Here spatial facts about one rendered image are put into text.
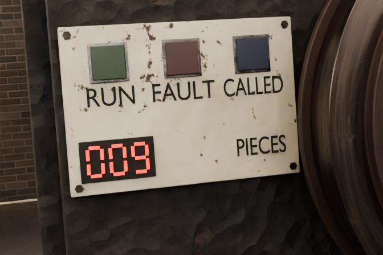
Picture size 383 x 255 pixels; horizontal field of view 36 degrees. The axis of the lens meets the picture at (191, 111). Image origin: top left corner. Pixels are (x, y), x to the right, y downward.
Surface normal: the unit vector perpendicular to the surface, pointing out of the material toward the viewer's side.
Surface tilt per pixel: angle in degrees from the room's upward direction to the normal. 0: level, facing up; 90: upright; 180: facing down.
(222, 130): 90
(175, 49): 90
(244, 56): 90
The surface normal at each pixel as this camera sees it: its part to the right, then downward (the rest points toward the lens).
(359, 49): 0.22, 0.04
